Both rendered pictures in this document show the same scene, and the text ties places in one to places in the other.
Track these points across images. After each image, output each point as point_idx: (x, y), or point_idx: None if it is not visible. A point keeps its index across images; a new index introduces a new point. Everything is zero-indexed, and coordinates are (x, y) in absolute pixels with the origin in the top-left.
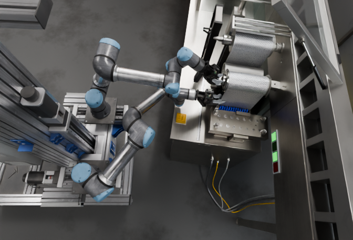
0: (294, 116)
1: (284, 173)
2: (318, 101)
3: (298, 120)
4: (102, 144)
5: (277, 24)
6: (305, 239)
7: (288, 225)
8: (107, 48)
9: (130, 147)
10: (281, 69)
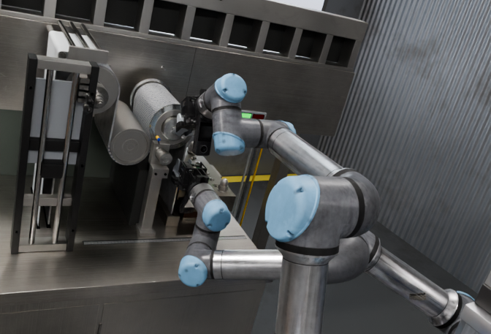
0: (219, 60)
1: (270, 102)
2: (229, 11)
3: (228, 55)
4: None
5: (62, 25)
6: (335, 80)
7: (318, 107)
8: (322, 177)
9: (384, 248)
10: (120, 71)
